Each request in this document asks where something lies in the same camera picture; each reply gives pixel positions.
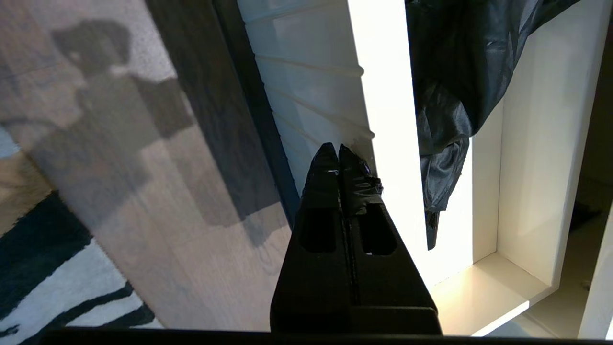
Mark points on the white fluted drawer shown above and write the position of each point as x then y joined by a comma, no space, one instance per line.
311,72

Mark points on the black white zebra rug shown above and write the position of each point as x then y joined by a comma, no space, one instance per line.
48,287

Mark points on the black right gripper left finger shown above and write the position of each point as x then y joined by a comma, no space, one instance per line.
316,287

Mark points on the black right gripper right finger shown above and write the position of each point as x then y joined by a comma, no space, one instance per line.
388,292

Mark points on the black folding umbrella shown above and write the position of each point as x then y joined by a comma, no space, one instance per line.
455,57

